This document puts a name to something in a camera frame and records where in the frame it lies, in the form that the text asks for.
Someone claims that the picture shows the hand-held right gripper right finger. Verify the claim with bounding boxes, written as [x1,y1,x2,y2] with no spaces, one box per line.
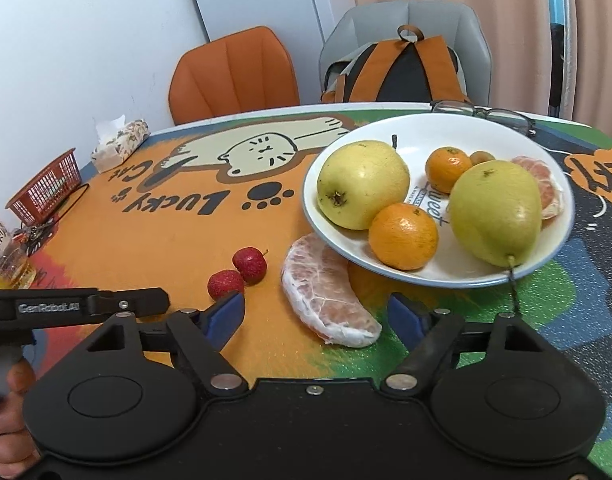
[381,292,554,393]

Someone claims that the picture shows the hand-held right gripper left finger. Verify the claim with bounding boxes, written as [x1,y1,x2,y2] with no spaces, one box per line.
[78,291,249,395]

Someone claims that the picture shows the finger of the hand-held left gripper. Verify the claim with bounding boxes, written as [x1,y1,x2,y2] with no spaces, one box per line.
[98,287,170,318]

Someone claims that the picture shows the red hawthorn fruit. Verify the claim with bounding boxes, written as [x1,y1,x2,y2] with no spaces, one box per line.
[207,269,245,301]
[232,246,269,284]

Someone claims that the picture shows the orange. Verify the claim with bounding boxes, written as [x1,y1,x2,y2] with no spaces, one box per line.
[368,202,439,271]
[425,146,473,195]

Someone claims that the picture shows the long peeled pomelo segment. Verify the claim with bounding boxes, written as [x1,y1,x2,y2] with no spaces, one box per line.
[280,232,383,348]

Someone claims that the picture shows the short peeled pomelo segment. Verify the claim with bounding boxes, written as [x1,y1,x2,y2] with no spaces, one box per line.
[510,156,565,221]

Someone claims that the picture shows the white bowl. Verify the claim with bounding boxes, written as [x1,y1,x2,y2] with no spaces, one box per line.
[302,112,576,288]

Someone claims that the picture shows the person's left hand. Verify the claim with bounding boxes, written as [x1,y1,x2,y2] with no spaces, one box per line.
[0,360,39,480]

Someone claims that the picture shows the glass cup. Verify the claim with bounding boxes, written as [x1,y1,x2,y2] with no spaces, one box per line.
[0,240,37,291]

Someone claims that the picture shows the colourful cat print table mat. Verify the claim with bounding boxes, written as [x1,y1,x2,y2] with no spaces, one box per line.
[0,102,612,480]

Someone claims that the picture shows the red plastic basket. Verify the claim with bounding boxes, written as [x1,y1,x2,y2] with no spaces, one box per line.
[6,148,83,224]

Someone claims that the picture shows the yellow pear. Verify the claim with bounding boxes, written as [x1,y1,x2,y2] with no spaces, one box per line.
[448,159,543,313]
[316,134,411,231]

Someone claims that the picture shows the patterned tissue pack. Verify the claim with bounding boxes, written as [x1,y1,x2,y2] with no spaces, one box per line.
[90,115,152,174]

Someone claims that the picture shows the black eyeglasses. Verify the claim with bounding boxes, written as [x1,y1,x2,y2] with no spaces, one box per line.
[430,100,537,137]

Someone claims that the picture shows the orange chair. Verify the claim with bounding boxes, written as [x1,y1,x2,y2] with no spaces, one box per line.
[168,26,301,126]

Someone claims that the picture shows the orange and black backpack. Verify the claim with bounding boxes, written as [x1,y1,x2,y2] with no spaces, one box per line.
[321,25,469,106]

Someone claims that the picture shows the grey chair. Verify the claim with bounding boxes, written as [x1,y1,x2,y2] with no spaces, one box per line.
[319,1,493,106]

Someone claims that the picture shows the black cable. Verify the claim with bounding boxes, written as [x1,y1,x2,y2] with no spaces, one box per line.
[23,183,90,241]

